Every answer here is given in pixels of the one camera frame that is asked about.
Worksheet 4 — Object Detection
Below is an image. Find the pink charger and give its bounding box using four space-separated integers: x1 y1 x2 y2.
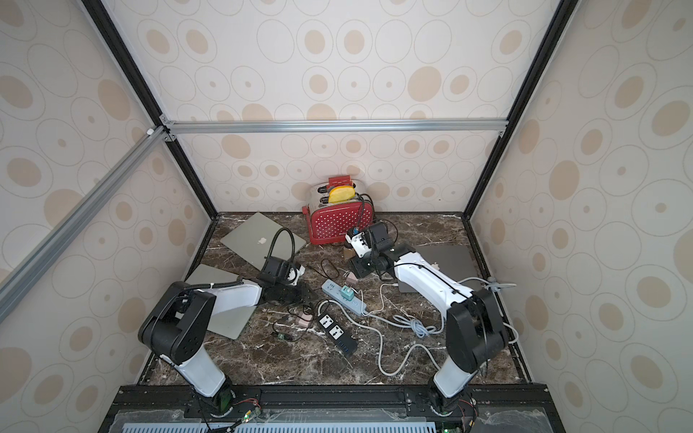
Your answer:
346 272 358 286
296 313 313 328

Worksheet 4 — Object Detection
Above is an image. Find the black charger cable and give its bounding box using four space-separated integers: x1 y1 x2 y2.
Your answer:
270 258 348 343

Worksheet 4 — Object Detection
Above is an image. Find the white power strip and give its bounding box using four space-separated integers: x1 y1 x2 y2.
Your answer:
321 280 367 316

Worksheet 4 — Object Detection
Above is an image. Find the black power strip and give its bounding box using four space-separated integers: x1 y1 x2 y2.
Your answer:
318 313 357 357

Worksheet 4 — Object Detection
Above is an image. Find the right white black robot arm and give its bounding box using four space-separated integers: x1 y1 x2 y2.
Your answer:
345 222 510 413

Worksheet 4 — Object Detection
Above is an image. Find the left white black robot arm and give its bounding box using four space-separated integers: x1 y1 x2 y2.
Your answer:
138 227 304 400

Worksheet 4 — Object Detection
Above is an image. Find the silver laptop front left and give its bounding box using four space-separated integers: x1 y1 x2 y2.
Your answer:
186 264 256 340

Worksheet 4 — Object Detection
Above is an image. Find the dark grey laptop right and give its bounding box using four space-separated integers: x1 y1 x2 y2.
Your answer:
397 244 478 281

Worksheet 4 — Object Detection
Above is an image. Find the brown wooden block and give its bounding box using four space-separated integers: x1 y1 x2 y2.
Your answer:
343 247 356 261

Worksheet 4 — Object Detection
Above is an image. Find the red toaster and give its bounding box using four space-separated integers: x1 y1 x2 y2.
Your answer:
302 176 375 245

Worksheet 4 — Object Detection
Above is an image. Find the yellow toy bread slice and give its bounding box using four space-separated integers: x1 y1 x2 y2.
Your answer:
328 185 357 204

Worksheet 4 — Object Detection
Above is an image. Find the red toy bread slice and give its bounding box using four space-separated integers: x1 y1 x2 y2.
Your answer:
328 175 354 189

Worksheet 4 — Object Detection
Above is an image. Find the black toaster cable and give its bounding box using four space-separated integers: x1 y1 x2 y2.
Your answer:
348 192 377 242

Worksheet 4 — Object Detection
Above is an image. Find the white power strip cable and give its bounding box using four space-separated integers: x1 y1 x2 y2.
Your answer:
318 280 450 377

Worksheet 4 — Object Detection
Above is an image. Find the white cable on right wall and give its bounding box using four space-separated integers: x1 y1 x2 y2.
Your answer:
459 277 520 346

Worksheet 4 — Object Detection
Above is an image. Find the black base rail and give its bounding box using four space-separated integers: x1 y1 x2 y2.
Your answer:
100 384 564 432

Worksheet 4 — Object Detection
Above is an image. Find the back aluminium rail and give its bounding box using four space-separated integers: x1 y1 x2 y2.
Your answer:
164 118 508 135

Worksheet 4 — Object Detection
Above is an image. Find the aluminium rail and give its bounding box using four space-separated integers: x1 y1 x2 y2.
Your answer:
164 118 508 135
1 126 168 320

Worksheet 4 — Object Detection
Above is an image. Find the left aluminium rail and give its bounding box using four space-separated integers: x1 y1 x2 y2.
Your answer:
1 126 168 320

